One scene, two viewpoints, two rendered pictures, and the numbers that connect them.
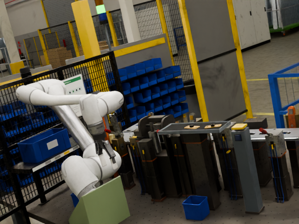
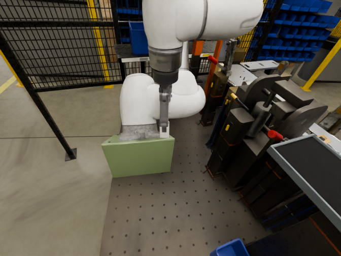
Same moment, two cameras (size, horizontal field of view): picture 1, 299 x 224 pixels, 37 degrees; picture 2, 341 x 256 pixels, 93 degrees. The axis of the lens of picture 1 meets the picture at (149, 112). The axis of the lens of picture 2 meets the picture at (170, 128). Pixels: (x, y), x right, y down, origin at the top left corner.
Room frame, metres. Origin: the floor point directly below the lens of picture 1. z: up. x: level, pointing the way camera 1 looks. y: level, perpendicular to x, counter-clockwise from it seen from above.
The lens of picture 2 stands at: (2.00, 0.06, 1.43)
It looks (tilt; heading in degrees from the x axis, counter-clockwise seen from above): 45 degrees down; 29
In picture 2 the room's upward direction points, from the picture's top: 6 degrees clockwise
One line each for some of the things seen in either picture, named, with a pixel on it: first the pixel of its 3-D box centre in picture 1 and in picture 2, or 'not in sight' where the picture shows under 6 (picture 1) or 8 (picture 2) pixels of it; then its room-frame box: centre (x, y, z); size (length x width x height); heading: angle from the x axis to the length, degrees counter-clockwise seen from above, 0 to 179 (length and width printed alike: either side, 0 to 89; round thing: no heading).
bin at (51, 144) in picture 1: (45, 145); (155, 37); (2.90, 0.73, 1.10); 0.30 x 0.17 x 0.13; 139
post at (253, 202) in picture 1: (247, 170); not in sight; (2.10, -0.41, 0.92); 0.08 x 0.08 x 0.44; 53
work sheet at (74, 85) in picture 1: (75, 96); not in sight; (3.36, 0.52, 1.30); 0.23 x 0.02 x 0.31; 143
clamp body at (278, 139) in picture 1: (278, 166); not in sight; (2.17, -0.59, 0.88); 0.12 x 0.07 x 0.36; 143
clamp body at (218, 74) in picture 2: (122, 164); (210, 102); (2.81, 0.25, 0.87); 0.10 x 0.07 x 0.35; 143
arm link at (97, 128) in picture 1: (96, 127); (165, 56); (2.37, 0.30, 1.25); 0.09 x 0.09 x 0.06
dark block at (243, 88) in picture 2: (147, 161); (231, 127); (2.63, 0.08, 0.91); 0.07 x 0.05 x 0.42; 143
